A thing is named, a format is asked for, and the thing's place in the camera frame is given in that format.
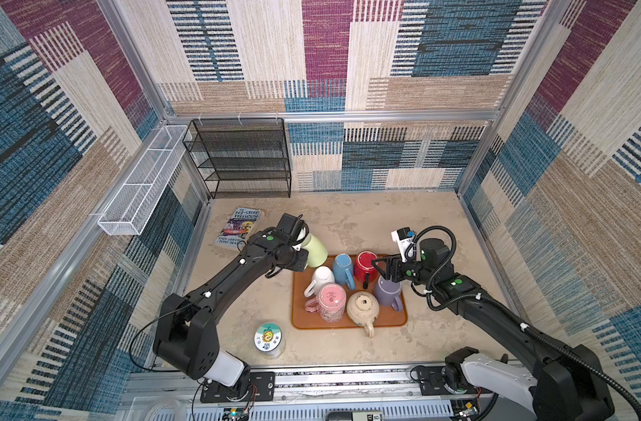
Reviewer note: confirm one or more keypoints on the white wire mesh basket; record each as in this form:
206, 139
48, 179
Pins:
134, 202

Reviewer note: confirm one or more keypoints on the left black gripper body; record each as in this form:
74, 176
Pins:
296, 260

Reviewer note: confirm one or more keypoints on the blue dotted mug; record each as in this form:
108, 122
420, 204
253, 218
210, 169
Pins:
343, 271

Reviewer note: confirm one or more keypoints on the black wire shelf rack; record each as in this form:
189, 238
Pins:
241, 158

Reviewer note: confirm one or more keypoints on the light green mug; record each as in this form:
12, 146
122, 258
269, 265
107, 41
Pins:
317, 252

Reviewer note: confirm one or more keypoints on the white mug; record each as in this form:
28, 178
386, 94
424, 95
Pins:
320, 278

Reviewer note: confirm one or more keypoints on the beige ceramic teapot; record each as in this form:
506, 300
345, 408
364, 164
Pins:
363, 309

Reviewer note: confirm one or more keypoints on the pink ghost mug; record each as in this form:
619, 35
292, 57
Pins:
329, 303

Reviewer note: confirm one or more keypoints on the paperback book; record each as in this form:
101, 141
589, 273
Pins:
241, 224

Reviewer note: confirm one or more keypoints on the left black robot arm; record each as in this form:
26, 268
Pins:
186, 335

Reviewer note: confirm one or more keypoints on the brown plastic tray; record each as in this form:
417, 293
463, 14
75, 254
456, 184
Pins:
303, 320

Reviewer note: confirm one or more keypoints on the purple mug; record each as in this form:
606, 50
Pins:
388, 293

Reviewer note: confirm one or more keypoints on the clear jar green lid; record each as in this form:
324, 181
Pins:
269, 340

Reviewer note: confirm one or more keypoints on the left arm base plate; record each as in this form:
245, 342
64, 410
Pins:
250, 387

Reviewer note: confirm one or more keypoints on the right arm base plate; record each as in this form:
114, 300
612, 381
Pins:
433, 381

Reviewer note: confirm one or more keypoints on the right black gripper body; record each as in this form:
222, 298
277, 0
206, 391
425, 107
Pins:
411, 270

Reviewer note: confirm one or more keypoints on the red mug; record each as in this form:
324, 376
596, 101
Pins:
364, 271

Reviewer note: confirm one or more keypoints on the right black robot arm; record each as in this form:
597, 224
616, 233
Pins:
556, 381

